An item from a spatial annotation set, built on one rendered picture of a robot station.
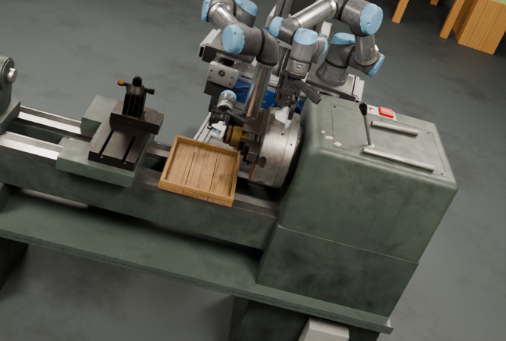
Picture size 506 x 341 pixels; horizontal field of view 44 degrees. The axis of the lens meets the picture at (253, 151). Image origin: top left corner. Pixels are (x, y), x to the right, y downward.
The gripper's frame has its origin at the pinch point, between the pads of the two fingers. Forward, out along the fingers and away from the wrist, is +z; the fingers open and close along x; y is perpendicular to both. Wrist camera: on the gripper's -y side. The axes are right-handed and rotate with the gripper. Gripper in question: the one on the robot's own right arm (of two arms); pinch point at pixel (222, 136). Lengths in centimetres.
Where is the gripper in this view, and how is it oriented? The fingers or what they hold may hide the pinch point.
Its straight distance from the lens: 250.4
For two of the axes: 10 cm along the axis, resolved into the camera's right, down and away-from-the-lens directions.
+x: 2.6, -8.1, -5.2
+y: -9.6, -2.7, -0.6
